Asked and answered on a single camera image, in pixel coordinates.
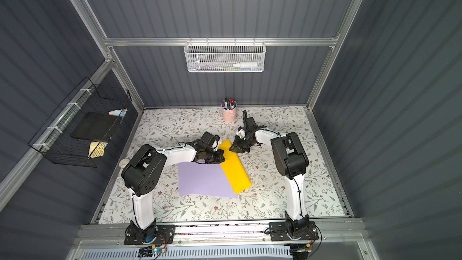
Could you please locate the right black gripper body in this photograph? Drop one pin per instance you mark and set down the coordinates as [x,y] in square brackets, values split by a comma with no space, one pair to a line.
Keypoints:
[242,142]

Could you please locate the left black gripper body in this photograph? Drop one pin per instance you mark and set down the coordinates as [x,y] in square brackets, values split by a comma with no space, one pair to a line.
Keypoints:
[212,155]

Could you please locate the yellow rectangular paper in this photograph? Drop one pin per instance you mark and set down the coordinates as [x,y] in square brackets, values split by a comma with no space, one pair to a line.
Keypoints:
[233,169]

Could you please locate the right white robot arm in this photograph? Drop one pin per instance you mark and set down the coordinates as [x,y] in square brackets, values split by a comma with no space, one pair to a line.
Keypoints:
[291,162]

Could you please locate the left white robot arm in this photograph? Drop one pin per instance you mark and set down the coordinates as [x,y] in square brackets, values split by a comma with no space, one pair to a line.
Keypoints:
[142,172]

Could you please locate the pink pen cup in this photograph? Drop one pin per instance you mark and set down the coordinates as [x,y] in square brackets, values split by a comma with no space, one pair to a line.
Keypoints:
[229,110]

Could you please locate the purple paper sheet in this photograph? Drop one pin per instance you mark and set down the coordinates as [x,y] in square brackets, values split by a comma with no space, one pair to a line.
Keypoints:
[203,179]

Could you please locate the white bottle in basket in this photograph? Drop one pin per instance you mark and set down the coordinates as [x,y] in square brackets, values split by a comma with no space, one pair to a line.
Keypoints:
[246,65]

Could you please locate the pastel note pad in basket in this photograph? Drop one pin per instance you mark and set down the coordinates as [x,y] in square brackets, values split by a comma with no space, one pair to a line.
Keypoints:
[118,113]

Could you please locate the yellow sticky note pad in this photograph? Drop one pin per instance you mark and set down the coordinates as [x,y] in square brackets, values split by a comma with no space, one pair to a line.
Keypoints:
[97,149]

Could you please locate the white vented panel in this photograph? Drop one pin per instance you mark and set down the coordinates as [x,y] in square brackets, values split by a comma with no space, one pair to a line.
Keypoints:
[258,252]

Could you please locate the white wire mesh basket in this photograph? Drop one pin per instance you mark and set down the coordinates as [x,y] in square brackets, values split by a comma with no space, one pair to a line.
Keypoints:
[209,58]

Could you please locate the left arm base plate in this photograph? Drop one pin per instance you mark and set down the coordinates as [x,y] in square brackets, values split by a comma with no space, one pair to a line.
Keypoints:
[152,235]

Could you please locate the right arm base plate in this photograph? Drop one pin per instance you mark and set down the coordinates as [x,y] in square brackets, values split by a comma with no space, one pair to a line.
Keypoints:
[294,232]

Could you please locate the black wire wall basket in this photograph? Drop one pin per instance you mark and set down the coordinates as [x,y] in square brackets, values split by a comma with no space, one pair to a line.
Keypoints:
[66,139]

